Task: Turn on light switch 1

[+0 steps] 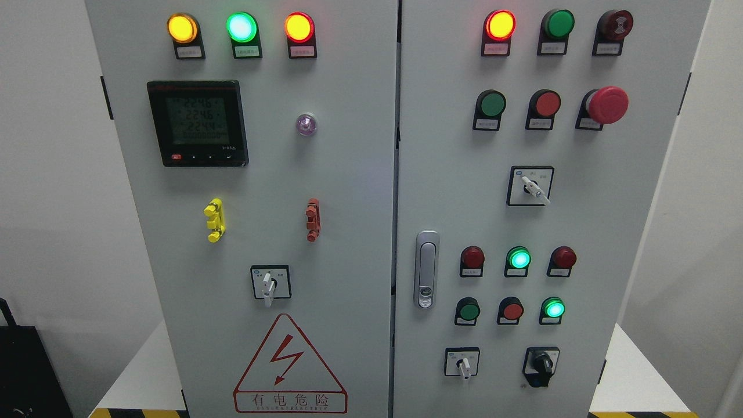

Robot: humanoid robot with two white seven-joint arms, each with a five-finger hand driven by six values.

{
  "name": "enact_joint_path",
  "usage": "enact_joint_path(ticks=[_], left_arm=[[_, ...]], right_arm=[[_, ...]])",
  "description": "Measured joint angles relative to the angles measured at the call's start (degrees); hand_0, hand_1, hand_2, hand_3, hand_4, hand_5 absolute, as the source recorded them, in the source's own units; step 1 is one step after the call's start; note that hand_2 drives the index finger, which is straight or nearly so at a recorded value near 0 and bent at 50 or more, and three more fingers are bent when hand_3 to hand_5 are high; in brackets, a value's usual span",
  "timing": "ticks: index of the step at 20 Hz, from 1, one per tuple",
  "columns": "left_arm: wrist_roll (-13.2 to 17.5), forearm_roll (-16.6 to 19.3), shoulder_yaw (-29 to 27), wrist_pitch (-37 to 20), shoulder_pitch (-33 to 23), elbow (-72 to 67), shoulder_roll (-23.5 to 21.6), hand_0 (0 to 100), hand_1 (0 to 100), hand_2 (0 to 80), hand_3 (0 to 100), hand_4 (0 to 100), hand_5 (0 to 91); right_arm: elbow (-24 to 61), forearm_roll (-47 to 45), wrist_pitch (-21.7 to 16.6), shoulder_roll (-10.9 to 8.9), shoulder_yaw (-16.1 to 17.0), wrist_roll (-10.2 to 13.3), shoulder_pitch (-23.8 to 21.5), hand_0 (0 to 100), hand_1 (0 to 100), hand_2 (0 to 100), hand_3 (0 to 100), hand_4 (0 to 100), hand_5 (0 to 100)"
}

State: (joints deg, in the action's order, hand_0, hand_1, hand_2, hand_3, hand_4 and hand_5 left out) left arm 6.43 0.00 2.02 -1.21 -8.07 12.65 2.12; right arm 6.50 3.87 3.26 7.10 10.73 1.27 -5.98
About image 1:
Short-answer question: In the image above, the white rotary switch upper right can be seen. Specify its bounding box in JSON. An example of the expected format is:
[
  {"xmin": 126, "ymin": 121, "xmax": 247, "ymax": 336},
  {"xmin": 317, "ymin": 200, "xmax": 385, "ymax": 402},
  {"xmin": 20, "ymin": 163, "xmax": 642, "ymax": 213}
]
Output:
[{"xmin": 506, "ymin": 166, "xmax": 555, "ymax": 207}]

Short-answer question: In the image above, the red push button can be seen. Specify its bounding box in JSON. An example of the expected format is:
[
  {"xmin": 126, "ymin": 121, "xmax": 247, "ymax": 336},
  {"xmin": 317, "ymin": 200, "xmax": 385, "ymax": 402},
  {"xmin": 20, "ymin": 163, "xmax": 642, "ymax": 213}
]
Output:
[
  {"xmin": 496, "ymin": 296, "xmax": 524, "ymax": 325},
  {"xmin": 525, "ymin": 88, "xmax": 561, "ymax": 131}
]

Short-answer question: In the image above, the clear light bulb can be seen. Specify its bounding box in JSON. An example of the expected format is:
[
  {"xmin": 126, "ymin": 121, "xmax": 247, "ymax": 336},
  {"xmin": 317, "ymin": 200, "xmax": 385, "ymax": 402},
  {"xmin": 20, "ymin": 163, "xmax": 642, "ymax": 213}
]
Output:
[{"xmin": 295, "ymin": 112, "xmax": 318, "ymax": 137}]

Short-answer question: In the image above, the dark red indicator right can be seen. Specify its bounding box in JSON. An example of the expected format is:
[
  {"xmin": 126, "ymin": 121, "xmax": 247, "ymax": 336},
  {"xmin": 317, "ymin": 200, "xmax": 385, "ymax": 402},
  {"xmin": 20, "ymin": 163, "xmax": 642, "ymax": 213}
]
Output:
[{"xmin": 546, "ymin": 246, "xmax": 578, "ymax": 278}]

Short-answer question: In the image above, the red push button lower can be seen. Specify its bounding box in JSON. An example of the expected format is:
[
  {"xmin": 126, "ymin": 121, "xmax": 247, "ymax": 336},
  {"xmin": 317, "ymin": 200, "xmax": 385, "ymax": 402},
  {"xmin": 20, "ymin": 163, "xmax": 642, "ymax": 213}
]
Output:
[{"xmin": 496, "ymin": 296, "xmax": 524, "ymax": 325}]

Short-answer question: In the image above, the red emergency stop mushroom button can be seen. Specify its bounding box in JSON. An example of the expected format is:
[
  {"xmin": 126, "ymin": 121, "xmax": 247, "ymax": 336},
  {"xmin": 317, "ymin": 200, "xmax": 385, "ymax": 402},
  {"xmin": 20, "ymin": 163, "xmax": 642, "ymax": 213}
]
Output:
[{"xmin": 575, "ymin": 87, "xmax": 630, "ymax": 131}]

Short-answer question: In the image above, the green push button lower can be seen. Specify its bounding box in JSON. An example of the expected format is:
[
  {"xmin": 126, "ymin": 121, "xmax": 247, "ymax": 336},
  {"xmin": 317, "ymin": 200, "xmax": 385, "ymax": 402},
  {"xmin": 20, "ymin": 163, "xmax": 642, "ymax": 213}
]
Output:
[{"xmin": 454, "ymin": 297, "xmax": 481, "ymax": 326}]

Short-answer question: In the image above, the white rotary switch door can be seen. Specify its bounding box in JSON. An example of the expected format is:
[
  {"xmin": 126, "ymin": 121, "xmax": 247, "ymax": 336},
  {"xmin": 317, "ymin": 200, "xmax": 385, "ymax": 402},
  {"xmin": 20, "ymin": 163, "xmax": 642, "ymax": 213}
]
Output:
[{"xmin": 250, "ymin": 264, "xmax": 292, "ymax": 308}]

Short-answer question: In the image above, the dark red buzzer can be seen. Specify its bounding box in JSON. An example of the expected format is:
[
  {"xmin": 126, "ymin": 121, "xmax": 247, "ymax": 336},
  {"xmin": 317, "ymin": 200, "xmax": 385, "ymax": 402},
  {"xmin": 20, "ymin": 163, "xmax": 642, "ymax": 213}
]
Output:
[{"xmin": 592, "ymin": 9, "xmax": 634, "ymax": 56}]

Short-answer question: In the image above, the white platform base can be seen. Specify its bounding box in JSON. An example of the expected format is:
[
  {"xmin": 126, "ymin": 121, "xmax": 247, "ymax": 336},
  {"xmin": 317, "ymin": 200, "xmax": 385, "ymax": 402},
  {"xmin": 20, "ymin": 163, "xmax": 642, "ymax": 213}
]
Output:
[{"xmin": 92, "ymin": 322, "xmax": 697, "ymax": 417}]

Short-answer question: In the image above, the green lit indicator middle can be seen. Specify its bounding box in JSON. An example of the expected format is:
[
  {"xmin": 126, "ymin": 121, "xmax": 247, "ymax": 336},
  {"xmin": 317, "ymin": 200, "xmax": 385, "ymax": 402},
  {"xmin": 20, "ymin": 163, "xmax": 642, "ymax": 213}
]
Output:
[{"xmin": 503, "ymin": 246, "xmax": 531, "ymax": 278}]

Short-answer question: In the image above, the grey cabinet door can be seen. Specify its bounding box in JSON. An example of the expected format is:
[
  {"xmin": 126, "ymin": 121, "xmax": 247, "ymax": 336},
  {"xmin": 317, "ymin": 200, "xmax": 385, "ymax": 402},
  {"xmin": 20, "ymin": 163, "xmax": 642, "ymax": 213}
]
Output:
[
  {"xmin": 85, "ymin": 1, "xmax": 398, "ymax": 417},
  {"xmin": 393, "ymin": 1, "xmax": 710, "ymax": 417}
]

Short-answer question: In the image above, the green unlit indicator top right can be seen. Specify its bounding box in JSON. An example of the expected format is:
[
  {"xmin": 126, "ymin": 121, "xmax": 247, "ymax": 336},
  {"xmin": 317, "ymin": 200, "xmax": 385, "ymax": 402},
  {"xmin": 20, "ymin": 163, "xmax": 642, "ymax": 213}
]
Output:
[{"xmin": 537, "ymin": 9, "xmax": 575, "ymax": 56}]

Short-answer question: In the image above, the green lit indicator light top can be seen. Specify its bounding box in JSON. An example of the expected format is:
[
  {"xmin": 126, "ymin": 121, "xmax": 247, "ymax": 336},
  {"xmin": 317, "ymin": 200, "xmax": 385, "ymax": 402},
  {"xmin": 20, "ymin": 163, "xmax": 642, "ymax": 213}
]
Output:
[{"xmin": 226, "ymin": 12, "xmax": 262, "ymax": 59}]

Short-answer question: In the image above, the white rotary switch lower right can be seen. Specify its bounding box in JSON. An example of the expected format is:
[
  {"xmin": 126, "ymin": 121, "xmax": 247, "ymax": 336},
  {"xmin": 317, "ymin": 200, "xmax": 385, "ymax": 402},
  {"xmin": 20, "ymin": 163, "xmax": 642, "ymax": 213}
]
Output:
[{"xmin": 444, "ymin": 347, "xmax": 480, "ymax": 381}]

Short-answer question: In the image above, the red terminal clip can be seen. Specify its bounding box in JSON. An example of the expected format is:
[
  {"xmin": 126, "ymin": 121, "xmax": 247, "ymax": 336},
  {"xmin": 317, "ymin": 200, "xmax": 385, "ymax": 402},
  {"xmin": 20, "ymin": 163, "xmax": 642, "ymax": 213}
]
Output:
[{"xmin": 305, "ymin": 198, "xmax": 322, "ymax": 243}]

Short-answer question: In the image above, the black digital power meter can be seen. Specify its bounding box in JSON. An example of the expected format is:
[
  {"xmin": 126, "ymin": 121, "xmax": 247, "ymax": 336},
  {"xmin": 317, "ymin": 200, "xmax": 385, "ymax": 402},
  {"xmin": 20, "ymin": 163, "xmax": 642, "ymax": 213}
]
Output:
[{"xmin": 146, "ymin": 80, "xmax": 249, "ymax": 167}]

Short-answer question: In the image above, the red electric hazard warning sticker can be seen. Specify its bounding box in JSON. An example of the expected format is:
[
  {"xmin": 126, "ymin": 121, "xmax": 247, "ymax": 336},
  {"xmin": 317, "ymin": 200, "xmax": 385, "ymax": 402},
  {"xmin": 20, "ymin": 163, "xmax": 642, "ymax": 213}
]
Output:
[{"xmin": 233, "ymin": 313, "xmax": 348, "ymax": 415}]

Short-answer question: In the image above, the black bag at left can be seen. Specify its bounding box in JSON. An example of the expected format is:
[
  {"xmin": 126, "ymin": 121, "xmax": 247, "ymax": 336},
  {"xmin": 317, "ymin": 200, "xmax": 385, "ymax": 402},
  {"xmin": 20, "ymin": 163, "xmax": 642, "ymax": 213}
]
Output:
[{"xmin": 1, "ymin": 298, "xmax": 72, "ymax": 417}]

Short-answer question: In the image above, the green lit button lower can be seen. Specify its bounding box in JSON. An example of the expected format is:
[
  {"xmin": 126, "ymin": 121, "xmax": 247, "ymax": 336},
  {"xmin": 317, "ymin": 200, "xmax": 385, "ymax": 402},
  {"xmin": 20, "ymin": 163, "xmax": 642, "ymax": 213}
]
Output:
[{"xmin": 539, "ymin": 296, "xmax": 565, "ymax": 325}]

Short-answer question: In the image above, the green push button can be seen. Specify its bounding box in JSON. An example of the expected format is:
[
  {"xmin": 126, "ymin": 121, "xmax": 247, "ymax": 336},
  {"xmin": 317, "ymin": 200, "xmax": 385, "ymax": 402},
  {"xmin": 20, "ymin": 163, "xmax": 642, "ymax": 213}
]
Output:
[
  {"xmin": 472, "ymin": 89, "xmax": 507, "ymax": 132},
  {"xmin": 454, "ymin": 297, "xmax": 481, "ymax": 326}
]

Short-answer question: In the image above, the green push button upper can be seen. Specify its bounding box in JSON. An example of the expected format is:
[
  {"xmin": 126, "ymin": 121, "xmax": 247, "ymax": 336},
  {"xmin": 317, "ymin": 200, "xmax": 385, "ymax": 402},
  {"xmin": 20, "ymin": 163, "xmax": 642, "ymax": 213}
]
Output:
[{"xmin": 472, "ymin": 89, "xmax": 507, "ymax": 132}]

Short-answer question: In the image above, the black rotary selector knob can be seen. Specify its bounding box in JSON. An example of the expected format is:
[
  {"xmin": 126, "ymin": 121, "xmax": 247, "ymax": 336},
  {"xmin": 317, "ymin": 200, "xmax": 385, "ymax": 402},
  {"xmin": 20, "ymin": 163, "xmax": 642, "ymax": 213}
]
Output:
[{"xmin": 522, "ymin": 347, "xmax": 560, "ymax": 387}]

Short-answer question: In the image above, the right grey cabinet door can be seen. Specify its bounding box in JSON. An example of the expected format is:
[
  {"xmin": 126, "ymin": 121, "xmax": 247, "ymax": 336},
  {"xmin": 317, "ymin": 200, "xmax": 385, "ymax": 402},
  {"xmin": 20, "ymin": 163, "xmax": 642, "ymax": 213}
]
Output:
[{"xmin": 393, "ymin": 1, "xmax": 710, "ymax": 417}]

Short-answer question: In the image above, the dark red indicator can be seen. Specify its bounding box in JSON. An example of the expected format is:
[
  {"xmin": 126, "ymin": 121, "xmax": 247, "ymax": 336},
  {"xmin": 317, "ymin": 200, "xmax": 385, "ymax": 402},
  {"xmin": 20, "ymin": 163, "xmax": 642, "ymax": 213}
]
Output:
[
  {"xmin": 546, "ymin": 246, "xmax": 578, "ymax": 278},
  {"xmin": 459, "ymin": 246, "xmax": 485, "ymax": 278}
]

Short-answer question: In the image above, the dark red indicator left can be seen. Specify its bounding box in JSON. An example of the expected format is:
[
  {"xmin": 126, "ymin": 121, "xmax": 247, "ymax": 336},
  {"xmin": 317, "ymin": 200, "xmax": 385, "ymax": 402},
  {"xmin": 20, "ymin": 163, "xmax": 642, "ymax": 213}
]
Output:
[{"xmin": 459, "ymin": 246, "xmax": 485, "ymax": 278}]

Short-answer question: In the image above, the yellow indicator light top left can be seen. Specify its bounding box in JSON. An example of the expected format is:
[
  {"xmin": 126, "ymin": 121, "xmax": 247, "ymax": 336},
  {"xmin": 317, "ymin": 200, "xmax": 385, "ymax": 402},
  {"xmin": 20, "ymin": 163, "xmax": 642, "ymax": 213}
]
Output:
[{"xmin": 167, "ymin": 13, "xmax": 206, "ymax": 59}]

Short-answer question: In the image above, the red-orange indicator light left door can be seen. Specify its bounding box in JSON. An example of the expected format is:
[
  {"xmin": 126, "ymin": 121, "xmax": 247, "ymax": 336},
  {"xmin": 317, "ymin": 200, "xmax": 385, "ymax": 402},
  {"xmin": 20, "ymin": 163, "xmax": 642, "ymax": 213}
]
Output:
[{"xmin": 284, "ymin": 11, "xmax": 318, "ymax": 59}]

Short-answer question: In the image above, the white rotary switch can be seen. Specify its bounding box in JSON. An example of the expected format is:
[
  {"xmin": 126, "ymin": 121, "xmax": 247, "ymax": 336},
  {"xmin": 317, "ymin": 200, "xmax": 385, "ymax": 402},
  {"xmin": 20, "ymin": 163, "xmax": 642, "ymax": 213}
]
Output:
[
  {"xmin": 506, "ymin": 166, "xmax": 555, "ymax": 207},
  {"xmin": 444, "ymin": 347, "xmax": 480, "ymax": 381}
]

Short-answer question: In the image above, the red push button upper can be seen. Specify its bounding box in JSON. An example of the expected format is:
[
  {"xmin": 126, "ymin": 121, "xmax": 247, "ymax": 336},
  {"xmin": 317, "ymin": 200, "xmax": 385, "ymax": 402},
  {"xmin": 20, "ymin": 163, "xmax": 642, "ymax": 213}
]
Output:
[{"xmin": 525, "ymin": 88, "xmax": 561, "ymax": 131}]

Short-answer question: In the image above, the silver door latch handle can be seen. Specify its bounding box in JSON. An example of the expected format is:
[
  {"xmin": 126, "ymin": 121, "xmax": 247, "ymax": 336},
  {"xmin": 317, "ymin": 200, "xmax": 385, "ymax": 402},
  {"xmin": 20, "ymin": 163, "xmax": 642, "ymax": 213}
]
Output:
[{"xmin": 413, "ymin": 230, "xmax": 440, "ymax": 309}]

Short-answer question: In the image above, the yellow terminal clip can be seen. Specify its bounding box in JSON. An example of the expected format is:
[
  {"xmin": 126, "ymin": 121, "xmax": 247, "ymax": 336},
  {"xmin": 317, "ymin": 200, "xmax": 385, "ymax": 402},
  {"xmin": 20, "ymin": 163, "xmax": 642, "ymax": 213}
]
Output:
[{"xmin": 203, "ymin": 198, "xmax": 226, "ymax": 243}]

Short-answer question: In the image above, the left grey cabinet door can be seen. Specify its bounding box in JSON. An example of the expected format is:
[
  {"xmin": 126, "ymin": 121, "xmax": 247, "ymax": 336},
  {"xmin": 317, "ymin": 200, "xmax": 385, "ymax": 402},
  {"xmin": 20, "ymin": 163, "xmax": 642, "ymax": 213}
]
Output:
[{"xmin": 85, "ymin": 1, "xmax": 398, "ymax": 417}]

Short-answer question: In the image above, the red lit indicator right door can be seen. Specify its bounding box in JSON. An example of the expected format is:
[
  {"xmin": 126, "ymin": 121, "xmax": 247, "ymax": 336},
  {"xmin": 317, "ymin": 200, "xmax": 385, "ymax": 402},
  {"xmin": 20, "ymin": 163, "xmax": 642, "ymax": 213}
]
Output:
[{"xmin": 481, "ymin": 9, "xmax": 517, "ymax": 56}]

